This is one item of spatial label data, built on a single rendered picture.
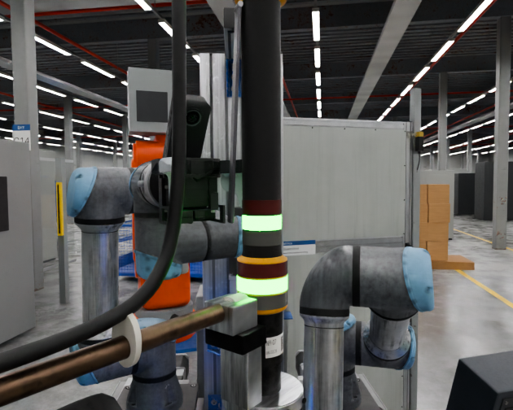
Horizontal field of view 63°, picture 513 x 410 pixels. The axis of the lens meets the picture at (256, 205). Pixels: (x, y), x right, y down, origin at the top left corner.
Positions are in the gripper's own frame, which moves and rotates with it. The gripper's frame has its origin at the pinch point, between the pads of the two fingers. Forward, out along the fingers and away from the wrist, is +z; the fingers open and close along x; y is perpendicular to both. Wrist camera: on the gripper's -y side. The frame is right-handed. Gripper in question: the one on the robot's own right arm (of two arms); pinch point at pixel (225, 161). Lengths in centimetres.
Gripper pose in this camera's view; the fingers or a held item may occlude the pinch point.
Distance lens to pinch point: 42.6
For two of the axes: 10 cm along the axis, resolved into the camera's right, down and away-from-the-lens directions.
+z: 4.5, 0.4, -8.9
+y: 0.1, 10.0, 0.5
